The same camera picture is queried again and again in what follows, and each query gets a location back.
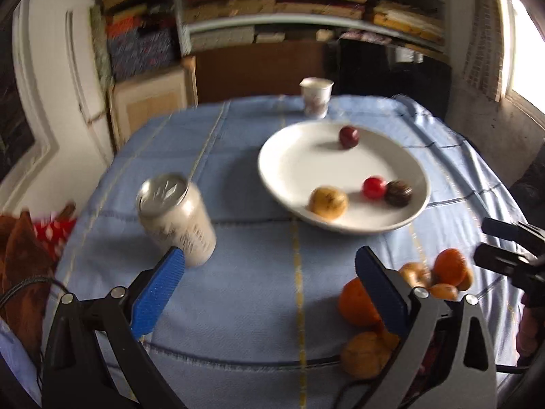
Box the white shelf unit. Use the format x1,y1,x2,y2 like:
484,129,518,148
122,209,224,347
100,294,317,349
172,0,450,58

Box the white paper cup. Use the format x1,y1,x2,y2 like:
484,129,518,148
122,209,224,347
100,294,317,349
299,77,333,119

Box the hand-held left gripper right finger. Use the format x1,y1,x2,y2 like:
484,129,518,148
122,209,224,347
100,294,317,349
355,246,498,409

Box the black cable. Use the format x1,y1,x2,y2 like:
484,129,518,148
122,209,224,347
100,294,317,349
0,277,66,393
331,375,386,409

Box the dark red plum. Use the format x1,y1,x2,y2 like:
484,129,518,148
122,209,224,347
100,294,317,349
339,126,361,150

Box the small russet apple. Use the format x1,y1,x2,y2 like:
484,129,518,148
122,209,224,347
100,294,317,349
398,262,433,289

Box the brown board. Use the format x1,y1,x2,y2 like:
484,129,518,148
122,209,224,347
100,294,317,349
195,44,328,104

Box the beige woven curtain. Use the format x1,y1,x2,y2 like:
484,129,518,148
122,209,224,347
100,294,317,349
462,0,509,103

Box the white plate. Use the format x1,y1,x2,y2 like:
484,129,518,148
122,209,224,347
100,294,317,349
258,120,432,235

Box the red dotted cloth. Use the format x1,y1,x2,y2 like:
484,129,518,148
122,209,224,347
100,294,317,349
33,217,74,261

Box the small red tomato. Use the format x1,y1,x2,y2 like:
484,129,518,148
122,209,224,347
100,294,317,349
362,176,386,200

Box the yellow apple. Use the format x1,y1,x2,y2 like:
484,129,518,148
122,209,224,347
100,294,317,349
309,186,349,221

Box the dark purple plum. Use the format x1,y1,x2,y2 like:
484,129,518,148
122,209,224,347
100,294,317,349
385,180,413,208

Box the blue tablecloth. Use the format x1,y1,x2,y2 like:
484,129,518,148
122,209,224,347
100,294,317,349
40,94,533,409

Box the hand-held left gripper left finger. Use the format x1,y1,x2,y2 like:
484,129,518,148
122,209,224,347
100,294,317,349
41,246,188,409

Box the large orange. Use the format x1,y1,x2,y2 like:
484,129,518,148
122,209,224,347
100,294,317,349
338,277,384,329

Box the white drink can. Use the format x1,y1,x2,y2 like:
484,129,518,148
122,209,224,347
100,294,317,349
136,173,217,268

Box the brown cloth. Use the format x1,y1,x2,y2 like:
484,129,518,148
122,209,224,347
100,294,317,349
0,203,77,365

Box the orange mandarin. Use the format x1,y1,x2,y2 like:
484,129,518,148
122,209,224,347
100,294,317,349
432,248,474,290

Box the yellow-brown apple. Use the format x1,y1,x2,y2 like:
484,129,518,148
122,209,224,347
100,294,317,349
340,331,394,380

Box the window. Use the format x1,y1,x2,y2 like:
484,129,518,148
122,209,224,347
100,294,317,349
504,0,545,113

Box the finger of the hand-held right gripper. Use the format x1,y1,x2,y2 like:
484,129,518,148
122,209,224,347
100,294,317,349
473,243,545,303
482,217,545,256

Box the pile of patterned fabrics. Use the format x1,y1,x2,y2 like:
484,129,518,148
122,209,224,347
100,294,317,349
90,0,180,82

